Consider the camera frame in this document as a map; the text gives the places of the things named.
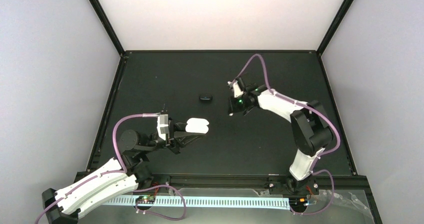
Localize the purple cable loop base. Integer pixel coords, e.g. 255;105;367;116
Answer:
289;169;335;216
134;183;188;222

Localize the black frame post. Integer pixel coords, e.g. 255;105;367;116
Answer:
88;0;125;56
316;0;354;57

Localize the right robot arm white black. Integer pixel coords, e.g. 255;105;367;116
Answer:
227;79;340;194

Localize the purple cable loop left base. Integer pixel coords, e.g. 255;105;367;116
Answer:
134;183;188;222

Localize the white earbud charging case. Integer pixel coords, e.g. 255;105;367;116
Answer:
185;117;210;134

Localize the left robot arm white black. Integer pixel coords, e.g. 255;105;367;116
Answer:
35;113;209;224

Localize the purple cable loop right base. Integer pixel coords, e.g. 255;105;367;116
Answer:
289;169;335;216

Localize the black frame post right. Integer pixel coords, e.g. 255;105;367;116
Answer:
316;0;354;57

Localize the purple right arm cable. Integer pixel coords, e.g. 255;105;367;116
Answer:
228;53;341;157

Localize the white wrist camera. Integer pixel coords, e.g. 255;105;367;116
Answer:
156;114;169;141
231;81;244;99

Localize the white slotted cable duct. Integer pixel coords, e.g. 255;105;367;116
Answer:
104;195;290;210

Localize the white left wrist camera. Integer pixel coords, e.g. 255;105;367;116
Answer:
156;114;169;141

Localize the black earbud charging case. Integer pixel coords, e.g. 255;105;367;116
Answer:
199;94;213;102

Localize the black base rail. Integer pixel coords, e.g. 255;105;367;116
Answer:
139;173;369;189

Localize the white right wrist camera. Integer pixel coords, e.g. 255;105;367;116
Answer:
231;81;244;99

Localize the black frame post left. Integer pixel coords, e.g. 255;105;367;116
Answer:
88;0;125;56

